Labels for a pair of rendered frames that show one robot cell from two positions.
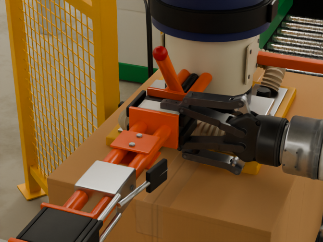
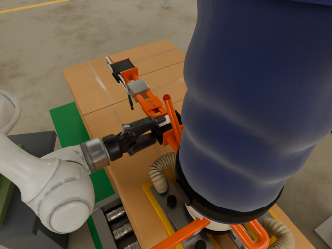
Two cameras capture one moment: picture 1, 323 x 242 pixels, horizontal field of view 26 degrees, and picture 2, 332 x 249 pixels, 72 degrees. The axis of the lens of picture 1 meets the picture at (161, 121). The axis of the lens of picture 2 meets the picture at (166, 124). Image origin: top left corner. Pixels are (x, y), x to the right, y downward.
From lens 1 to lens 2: 1.35 m
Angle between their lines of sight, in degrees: 90
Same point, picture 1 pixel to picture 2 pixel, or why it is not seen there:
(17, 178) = not seen: outside the picture
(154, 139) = (147, 107)
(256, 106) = (183, 219)
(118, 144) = (154, 98)
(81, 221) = (120, 69)
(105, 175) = (139, 85)
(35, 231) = (126, 62)
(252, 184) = (138, 179)
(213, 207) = (137, 154)
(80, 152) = not seen: hidden behind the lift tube
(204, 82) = not seen: hidden behind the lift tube
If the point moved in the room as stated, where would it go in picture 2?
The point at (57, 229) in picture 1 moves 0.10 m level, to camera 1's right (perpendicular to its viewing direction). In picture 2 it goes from (122, 64) to (103, 77)
